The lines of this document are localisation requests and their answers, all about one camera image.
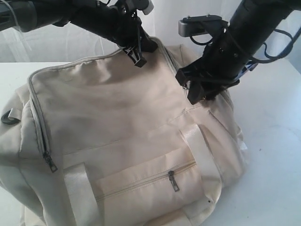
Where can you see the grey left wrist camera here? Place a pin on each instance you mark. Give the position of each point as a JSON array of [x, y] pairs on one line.
[[146, 6]]

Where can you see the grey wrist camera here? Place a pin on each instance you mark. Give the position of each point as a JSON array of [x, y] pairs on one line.
[[201, 25], [146, 6]]

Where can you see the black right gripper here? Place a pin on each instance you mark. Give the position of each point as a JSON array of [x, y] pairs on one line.
[[223, 59]]

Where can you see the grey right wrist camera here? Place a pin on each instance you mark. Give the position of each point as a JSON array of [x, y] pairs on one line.
[[201, 25]]

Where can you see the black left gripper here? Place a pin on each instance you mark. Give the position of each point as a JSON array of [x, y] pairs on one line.
[[118, 23]]

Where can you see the beige duffel bag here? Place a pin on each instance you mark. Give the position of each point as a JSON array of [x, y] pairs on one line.
[[101, 142]]

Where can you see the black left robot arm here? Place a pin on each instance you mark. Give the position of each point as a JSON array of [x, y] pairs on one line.
[[28, 15]]

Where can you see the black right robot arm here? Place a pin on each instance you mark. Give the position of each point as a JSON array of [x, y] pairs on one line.
[[267, 14]]

